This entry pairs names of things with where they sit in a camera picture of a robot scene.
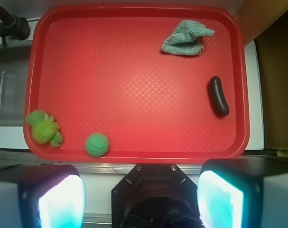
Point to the teal crumpled cloth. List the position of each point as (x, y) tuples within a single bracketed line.
[(185, 40)]

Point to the green spiky turtle toy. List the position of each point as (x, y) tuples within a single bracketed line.
[(44, 128)]

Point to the red plastic tray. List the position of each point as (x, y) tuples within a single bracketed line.
[(100, 69)]

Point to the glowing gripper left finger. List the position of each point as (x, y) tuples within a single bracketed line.
[(41, 196)]

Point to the green textured ball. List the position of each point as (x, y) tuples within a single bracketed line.
[(97, 145)]

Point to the dark plastic pickle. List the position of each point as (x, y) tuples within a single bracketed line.
[(218, 100)]

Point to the black faucet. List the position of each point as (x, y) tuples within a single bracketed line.
[(12, 25)]

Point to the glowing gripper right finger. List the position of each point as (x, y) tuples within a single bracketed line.
[(244, 193)]

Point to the metal sink basin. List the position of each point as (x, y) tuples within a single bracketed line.
[(14, 63)]

